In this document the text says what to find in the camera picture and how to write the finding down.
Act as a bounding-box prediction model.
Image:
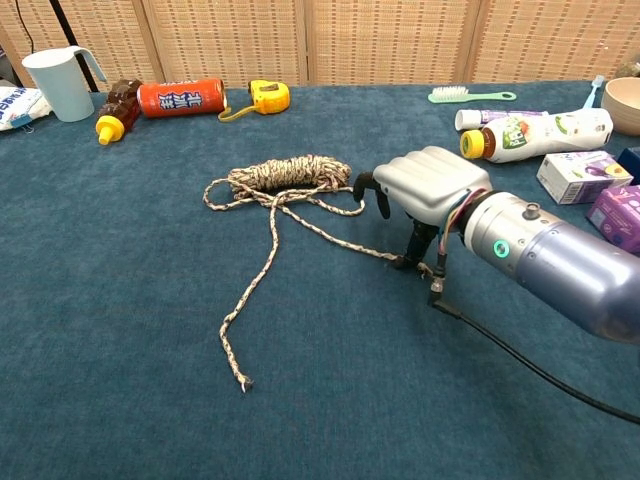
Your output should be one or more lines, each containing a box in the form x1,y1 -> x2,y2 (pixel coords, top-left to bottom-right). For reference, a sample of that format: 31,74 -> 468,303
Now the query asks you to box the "dark blue box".
615,146 -> 640,186

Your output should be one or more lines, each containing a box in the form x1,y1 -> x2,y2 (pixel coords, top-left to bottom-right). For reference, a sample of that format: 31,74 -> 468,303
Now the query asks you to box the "beige bowl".
600,76 -> 640,137

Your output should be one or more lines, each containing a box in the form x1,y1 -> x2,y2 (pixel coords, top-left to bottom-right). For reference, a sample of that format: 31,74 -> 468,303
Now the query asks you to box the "thin black background cable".
13,0 -> 34,54

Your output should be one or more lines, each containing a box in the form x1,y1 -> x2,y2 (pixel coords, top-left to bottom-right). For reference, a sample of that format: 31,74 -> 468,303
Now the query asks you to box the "mint green hairbrush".
427,85 -> 517,105

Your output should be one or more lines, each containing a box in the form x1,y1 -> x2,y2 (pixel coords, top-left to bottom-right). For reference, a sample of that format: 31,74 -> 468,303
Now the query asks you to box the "black tripod stand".
48,0 -> 101,94

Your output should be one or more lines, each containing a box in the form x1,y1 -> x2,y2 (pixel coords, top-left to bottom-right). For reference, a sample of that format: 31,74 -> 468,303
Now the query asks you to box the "white drink bottle yellow cap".
459,107 -> 615,165

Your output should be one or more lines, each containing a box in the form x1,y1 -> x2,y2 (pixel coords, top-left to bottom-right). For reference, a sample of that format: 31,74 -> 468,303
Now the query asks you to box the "orange soda can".
136,77 -> 229,119

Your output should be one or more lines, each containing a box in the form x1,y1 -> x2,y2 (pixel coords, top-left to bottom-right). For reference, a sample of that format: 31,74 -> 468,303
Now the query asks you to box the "blue carpet table cover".
0,79 -> 640,480

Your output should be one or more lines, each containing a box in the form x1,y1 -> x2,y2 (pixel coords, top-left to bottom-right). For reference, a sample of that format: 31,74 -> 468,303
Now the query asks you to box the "purple box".
586,184 -> 640,256

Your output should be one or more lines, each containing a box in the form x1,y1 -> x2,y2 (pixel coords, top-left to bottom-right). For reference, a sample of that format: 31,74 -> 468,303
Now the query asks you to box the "brown bottle with yellow cap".
95,78 -> 144,146

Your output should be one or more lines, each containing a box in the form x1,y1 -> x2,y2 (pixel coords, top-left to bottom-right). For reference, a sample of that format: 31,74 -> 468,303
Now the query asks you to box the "yellow tape measure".
217,79 -> 291,123

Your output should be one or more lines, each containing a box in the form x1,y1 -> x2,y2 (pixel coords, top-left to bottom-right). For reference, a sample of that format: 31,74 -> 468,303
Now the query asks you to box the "pale blue plastic pitcher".
21,45 -> 108,123

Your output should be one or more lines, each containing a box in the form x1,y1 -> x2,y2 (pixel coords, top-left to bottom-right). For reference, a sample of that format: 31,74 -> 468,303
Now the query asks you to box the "white and purple toothpaste tube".
454,108 -> 550,132

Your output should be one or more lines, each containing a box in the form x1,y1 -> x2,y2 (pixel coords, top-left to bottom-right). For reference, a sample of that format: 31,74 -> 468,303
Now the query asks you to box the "light blue toothbrush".
581,74 -> 606,110

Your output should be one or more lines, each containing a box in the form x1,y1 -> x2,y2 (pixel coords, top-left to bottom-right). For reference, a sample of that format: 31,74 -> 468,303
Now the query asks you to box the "beige braided rope bundle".
202,153 -> 436,394

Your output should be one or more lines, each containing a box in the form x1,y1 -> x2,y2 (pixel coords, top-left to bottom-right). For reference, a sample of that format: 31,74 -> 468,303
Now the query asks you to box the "bamboo folding screen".
0,0 -> 640,94

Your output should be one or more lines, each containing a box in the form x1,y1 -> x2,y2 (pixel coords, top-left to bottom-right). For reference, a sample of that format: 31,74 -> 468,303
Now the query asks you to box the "white carton with purple print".
536,150 -> 635,206

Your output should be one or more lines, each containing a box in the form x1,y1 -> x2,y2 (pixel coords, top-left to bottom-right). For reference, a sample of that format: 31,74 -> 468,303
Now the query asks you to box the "silver and black right robot hand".
352,146 -> 495,274

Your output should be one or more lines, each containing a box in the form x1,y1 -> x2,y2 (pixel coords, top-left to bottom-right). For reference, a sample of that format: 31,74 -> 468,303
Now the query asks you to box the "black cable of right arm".
427,249 -> 640,426

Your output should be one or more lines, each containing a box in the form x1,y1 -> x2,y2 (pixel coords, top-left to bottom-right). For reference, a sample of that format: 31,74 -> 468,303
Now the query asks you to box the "white bag with blue print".
0,86 -> 53,133

